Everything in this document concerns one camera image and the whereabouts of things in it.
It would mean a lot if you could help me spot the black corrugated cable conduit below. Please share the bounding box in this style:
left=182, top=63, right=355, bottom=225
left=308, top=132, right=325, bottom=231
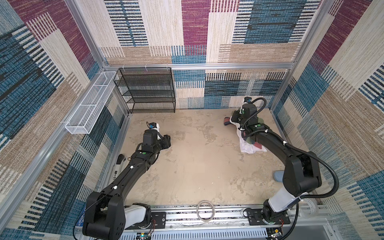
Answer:
left=281, top=140, right=340, bottom=199

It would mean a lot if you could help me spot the white wire mesh basket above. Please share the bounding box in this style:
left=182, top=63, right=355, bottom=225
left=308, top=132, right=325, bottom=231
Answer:
left=65, top=72, right=117, bottom=135

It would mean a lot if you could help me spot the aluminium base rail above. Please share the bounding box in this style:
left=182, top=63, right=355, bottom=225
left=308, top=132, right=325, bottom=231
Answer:
left=119, top=204, right=331, bottom=240

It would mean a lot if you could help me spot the black wire mesh shelf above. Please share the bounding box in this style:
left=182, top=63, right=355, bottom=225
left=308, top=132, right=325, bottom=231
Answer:
left=115, top=67, right=176, bottom=114

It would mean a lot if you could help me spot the black handheld tool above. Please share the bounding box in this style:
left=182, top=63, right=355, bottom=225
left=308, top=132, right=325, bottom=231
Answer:
left=113, top=154, right=127, bottom=180

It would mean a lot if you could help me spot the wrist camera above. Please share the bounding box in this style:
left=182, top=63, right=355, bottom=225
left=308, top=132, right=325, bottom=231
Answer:
left=148, top=122, right=160, bottom=132
left=244, top=97, right=252, bottom=104

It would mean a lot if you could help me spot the colourful book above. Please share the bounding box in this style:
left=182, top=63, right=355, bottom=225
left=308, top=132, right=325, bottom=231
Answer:
left=75, top=209, right=85, bottom=228

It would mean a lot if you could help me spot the light blue oblong pouch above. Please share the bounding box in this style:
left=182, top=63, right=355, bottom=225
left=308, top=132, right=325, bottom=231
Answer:
left=273, top=171, right=284, bottom=183

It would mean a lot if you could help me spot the maroon cloth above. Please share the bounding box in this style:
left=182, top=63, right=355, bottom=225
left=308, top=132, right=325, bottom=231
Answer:
left=224, top=117, right=241, bottom=128

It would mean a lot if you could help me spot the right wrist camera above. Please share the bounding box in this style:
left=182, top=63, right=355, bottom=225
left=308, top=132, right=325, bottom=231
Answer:
left=244, top=97, right=252, bottom=104

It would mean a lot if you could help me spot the white cloth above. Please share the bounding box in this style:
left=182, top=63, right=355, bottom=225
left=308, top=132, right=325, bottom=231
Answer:
left=235, top=123, right=267, bottom=154

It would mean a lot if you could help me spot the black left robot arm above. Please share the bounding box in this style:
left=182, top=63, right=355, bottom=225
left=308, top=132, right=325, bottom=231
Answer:
left=82, top=129, right=171, bottom=240

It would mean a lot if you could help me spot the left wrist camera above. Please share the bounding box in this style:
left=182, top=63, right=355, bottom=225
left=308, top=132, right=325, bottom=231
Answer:
left=148, top=122, right=160, bottom=132

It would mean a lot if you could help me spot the large clear tape roll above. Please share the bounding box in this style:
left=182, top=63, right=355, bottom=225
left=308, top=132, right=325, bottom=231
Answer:
left=301, top=198, right=319, bottom=218

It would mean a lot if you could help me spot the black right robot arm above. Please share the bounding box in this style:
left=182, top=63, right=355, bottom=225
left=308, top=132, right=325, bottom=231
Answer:
left=230, top=103, right=322, bottom=224

